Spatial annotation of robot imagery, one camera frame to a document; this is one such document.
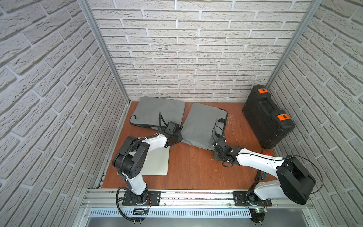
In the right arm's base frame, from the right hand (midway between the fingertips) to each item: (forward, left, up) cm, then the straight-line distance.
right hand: (219, 153), depth 89 cm
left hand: (+14, +23, +3) cm, 27 cm away
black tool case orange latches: (+9, -29, +17) cm, 35 cm away
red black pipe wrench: (-2, -31, -1) cm, 31 cm away
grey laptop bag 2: (+21, +7, +4) cm, 22 cm away
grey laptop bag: (+42, +52, -3) cm, 67 cm away
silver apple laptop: (-4, +40, 0) cm, 40 cm away
